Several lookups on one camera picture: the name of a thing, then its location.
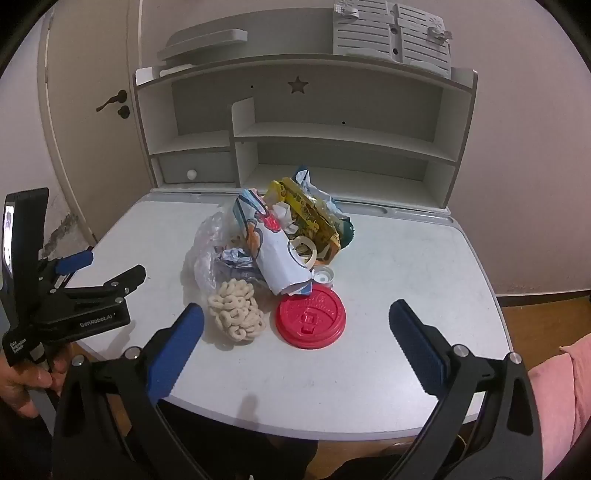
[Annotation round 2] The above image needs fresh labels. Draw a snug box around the dark green wrapper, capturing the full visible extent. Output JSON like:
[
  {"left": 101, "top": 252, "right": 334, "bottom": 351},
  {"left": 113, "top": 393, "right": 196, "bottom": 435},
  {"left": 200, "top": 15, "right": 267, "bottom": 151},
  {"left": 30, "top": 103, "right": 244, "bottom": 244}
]
[{"left": 338, "top": 216, "right": 356, "bottom": 248}]

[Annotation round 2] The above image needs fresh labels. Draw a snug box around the pink blanket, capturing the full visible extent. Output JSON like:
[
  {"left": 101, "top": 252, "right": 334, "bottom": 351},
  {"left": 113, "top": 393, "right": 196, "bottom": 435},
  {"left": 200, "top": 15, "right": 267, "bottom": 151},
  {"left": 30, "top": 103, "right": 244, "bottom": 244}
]
[{"left": 526, "top": 333, "right": 591, "bottom": 480}]

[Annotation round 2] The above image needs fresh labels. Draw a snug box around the white door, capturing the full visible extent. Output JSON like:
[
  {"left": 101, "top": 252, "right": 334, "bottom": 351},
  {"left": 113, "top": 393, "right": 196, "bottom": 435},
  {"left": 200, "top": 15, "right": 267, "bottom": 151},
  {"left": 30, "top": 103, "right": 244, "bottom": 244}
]
[{"left": 37, "top": 0, "right": 155, "bottom": 246}]

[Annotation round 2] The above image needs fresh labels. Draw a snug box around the beige ring snacks cluster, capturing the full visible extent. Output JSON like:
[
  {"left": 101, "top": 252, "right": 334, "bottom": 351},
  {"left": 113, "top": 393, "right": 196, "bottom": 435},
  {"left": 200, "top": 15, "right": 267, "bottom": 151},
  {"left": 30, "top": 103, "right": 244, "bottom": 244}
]
[{"left": 208, "top": 278, "right": 267, "bottom": 343}]

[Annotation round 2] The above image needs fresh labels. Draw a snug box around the grey hutch drawer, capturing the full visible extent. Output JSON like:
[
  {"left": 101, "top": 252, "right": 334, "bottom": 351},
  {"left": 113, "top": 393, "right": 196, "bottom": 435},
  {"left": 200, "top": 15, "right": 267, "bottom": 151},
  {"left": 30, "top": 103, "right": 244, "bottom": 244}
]
[{"left": 157, "top": 151, "right": 234, "bottom": 186}]

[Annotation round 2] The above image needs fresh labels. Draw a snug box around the red plastic cup lid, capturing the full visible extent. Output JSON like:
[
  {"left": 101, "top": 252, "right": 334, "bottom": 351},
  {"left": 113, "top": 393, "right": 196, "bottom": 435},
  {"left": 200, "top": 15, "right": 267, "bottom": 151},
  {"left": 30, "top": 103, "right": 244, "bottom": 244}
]
[{"left": 276, "top": 286, "right": 347, "bottom": 348}]

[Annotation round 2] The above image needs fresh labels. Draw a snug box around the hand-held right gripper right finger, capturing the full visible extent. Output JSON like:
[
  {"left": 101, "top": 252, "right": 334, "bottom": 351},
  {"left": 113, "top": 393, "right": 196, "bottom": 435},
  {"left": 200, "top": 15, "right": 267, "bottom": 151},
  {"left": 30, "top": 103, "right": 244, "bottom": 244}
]
[{"left": 389, "top": 298, "right": 544, "bottom": 480}]

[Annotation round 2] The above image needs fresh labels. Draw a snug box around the grey flat tray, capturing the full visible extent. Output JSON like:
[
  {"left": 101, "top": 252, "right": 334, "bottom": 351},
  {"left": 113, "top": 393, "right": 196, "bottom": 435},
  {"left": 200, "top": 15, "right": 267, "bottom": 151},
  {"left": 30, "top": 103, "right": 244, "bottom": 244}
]
[{"left": 157, "top": 28, "right": 249, "bottom": 64}]

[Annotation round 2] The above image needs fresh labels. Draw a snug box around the yellow snack packet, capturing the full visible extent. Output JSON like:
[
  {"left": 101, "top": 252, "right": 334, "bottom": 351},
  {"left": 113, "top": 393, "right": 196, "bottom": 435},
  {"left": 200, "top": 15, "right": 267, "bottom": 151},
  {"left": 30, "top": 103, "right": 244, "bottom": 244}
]
[{"left": 267, "top": 178, "right": 343, "bottom": 265}]

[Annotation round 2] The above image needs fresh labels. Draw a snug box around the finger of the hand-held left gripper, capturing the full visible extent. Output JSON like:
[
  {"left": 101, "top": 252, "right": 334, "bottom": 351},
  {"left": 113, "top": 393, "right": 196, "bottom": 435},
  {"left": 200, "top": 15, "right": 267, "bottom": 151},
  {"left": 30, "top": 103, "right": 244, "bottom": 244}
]
[
  {"left": 62, "top": 264, "right": 147, "bottom": 306},
  {"left": 54, "top": 248, "right": 95, "bottom": 277}
]

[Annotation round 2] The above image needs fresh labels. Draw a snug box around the grey desk hutch shelf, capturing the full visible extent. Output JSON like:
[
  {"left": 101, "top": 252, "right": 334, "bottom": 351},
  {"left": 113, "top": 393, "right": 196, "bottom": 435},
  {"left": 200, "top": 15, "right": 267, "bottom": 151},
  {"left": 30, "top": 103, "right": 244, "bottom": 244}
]
[{"left": 134, "top": 65, "right": 479, "bottom": 212}]

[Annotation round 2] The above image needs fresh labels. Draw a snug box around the blue white crumpled wrapper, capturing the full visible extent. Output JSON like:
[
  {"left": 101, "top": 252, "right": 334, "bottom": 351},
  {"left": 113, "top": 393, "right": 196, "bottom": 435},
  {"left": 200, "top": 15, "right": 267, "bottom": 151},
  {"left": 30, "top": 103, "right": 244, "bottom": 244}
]
[{"left": 295, "top": 167, "right": 343, "bottom": 214}]

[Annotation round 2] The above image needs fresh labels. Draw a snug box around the grey slatted plastic panel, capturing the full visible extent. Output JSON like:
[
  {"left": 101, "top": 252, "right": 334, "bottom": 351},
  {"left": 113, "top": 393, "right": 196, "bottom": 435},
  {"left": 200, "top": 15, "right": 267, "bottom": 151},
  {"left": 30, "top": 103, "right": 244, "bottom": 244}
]
[
  {"left": 331, "top": 0, "right": 406, "bottom": 62},
  {"left": 392, "top": 4, "right": 453, "bottom": 75}
]

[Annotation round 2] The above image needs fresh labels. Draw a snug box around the crumpled blue foil wrapper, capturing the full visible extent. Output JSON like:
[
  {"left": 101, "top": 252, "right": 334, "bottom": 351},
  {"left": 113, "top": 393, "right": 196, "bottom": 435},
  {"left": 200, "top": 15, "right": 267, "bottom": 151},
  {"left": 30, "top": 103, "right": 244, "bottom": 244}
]
[{"left": 216, "top": 247, "right": 260, "bottom": 278}]

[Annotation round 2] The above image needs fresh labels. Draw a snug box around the clear plastic bag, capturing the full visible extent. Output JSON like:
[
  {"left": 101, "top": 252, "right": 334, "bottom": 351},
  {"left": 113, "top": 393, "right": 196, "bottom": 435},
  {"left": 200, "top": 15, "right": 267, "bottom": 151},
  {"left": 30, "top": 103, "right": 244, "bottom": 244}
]
[{"left": 185, "top": 211, "right": 242, "bottom": 297}]

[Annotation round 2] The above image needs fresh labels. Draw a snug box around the dark door handle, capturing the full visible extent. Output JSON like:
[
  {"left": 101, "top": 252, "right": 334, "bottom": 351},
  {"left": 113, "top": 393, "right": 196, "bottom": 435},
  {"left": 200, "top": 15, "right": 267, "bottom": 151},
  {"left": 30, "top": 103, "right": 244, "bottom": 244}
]
[{"left": 95, "top": 90, "right": 128, "bottom": 113}]

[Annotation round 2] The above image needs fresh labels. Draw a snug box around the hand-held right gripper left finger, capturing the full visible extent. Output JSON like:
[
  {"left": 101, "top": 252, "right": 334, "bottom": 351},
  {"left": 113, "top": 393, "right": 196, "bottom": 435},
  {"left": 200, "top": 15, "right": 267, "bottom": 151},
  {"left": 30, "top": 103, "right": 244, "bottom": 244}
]
[{"left": 52, "top": 302, "right": 209, "bottom": 480}]

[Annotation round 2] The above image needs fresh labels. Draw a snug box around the person's left hand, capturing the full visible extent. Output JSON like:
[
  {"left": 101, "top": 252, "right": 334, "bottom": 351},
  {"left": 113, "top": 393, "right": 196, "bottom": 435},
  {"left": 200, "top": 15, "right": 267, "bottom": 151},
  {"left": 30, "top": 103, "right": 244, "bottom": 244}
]
[{"left": 0, "top": 350, "right": 70, "bottom": 418}]

